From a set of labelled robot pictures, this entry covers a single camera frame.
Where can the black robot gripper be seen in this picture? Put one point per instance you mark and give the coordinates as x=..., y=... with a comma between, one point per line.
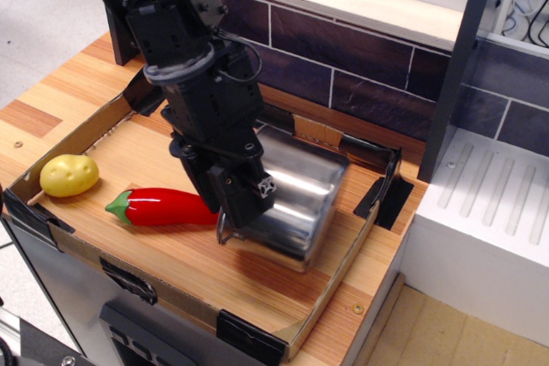
x=213, y=102

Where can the shiny metal pot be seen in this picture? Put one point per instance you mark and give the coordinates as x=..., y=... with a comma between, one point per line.
x=308, y=179

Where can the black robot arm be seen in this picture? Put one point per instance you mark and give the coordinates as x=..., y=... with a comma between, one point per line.
x=147, y=27

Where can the taped cardboard fence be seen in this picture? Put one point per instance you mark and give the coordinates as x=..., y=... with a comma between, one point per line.
x=142, y=271

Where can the red toy chili pepper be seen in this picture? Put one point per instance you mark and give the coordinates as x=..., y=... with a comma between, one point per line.
x=160, y=206

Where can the yellow toy potato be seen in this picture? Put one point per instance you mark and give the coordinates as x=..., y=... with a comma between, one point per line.
x=68, y=174

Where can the black toy oven front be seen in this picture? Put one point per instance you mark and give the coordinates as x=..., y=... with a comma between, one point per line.
x=135, y=345

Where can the white toy sink drainboard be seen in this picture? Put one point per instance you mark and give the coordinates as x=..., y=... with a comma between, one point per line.
x=479, y=240

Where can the dark grey shelf post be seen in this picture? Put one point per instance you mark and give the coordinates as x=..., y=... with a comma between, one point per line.
x=441, y=131

